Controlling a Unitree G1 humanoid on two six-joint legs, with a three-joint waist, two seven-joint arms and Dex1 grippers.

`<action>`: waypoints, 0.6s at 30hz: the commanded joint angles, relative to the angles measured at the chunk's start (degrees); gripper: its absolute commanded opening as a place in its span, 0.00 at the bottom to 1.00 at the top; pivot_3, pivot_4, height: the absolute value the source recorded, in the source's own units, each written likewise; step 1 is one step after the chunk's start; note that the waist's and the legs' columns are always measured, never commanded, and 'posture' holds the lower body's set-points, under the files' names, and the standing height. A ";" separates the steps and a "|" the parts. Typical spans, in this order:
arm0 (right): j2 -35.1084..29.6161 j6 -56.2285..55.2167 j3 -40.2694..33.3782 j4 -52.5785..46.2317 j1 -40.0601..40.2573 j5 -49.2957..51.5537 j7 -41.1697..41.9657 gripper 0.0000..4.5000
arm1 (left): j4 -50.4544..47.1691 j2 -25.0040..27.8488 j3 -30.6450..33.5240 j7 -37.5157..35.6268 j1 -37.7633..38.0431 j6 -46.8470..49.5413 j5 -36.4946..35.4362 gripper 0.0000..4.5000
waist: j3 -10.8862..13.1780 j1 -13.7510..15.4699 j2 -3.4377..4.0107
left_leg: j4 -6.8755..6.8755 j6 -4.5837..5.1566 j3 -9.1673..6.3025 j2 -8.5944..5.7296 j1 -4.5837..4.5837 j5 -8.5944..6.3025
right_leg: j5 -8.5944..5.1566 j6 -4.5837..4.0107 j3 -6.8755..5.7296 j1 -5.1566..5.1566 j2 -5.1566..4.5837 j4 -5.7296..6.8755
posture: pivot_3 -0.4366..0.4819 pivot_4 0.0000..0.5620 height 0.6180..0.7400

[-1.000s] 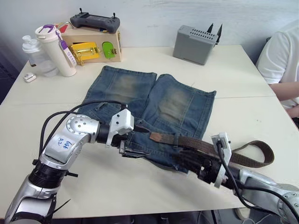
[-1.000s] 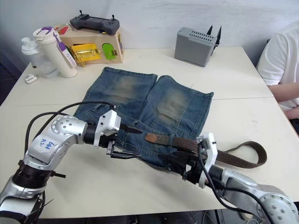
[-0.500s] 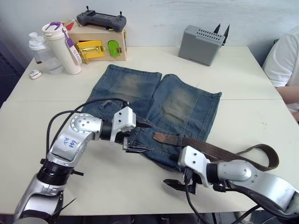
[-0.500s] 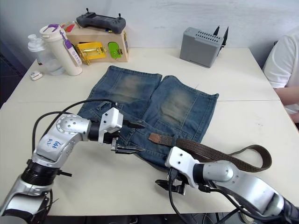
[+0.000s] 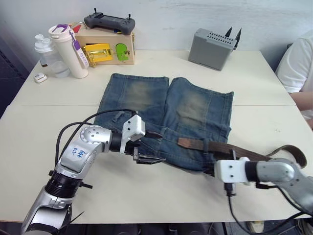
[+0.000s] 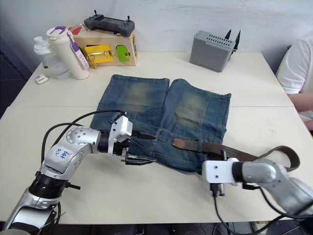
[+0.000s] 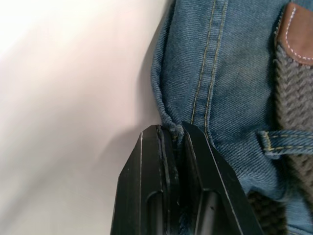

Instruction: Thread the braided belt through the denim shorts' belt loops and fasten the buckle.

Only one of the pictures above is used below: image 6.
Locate brown braided belt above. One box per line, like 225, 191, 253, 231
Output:
172, 138, 301, 173

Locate grey vented plastic box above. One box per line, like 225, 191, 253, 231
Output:
189, 30, 237, 73

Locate clear plastic bottle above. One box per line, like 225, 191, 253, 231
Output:
33, 36, 71, 80

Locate yellow latch panel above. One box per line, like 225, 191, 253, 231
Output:
82, 45, 116, 70

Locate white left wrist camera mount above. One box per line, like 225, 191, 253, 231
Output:
107, 115, 134, 155

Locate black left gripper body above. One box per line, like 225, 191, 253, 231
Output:
112, 139, 133, 165

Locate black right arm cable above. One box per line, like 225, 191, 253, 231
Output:
209, 183, 289, 235

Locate blue denim shorts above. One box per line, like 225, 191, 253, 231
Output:
89, 74, 232, 173

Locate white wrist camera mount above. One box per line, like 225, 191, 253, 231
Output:
107, 115, 134, 155
202, 158, 240, 187

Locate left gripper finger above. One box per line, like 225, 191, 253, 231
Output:
125, 157, 157, 165
132, 130, 157, 141

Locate wooden latch box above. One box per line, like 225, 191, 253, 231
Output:
67, 23, 139, 71

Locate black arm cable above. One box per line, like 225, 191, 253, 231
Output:
41, 110, 127, 169
209, 183, 289, 235

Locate green latch panel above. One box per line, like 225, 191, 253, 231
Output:
115, 45, 132, 63

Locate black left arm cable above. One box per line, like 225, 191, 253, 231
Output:
41, 110, 127, 169

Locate small white earbuds case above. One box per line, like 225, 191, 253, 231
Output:
34, 74, 48, 85

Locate person in white shirt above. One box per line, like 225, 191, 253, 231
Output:
276, 31, 313, 95

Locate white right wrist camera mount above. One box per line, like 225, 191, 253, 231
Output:
202, 158, 240, 187

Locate dark grey handheld controller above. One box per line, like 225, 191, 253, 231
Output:
84, 10, 136, 38

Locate white tumbler with purple strap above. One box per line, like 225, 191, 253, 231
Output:
46, 25, 90, 80

